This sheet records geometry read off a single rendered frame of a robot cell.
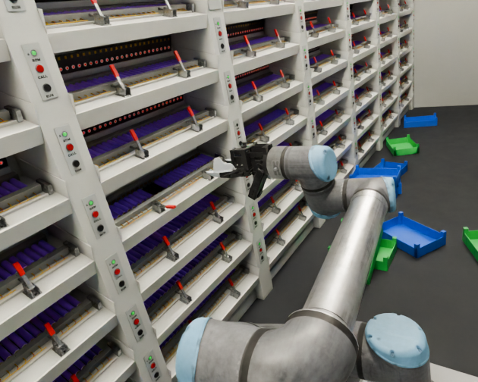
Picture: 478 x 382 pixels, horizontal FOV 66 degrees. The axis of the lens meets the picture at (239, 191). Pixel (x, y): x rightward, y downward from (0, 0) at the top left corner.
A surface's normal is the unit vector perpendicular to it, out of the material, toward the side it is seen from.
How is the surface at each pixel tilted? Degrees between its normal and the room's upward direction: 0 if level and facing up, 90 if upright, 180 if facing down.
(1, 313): 16
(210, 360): 42
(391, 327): 1
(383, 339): 1
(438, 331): 0
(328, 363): 57
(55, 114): 90
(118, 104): 106
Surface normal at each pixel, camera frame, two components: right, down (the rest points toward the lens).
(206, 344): -0.40, -0.67
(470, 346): -0.18, -0.90
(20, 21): 0.82, 0.08
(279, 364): -0.17, -0.49
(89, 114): 0.84, 0.33
